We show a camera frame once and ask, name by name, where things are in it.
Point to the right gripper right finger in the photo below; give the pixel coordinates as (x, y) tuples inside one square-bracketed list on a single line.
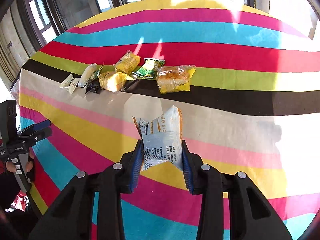
[(205, 180)]

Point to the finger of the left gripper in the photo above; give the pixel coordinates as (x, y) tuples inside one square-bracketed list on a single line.
[(38, 135), (34, 128)]

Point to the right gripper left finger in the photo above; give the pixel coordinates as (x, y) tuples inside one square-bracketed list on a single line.
[(119, 178)]

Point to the white blue snack bag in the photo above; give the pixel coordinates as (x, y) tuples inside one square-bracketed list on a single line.
[(162, 138)]

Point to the translucent round cookie packet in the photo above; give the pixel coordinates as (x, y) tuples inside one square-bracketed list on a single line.
[(87, 74)]

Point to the left hand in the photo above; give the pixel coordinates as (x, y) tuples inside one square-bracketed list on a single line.
[(12, 167)]

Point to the white small snack packet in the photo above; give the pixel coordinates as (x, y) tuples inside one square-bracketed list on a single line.
[(70, 83)]

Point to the small black green packet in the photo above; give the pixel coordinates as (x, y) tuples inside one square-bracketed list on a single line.
[(93, 85)]

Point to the yellow cake packet lower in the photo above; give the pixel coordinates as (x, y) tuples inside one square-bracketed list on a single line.
[(114, 81)]

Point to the yellow cake packet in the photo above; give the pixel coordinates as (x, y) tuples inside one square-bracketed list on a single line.
[(114, 81), (127, 63)]

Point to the yellow cake packet upper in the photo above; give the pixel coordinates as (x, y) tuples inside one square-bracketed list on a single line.
[(127, 63)]

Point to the striped colourful tablecloth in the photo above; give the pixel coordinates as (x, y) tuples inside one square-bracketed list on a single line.
[(253, 104)]

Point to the bread in yellow clear bag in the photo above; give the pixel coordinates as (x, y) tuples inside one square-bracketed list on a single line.
[(175, 79)]

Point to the green white snack packet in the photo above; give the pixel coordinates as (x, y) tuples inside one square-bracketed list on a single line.
[(149, 69)]

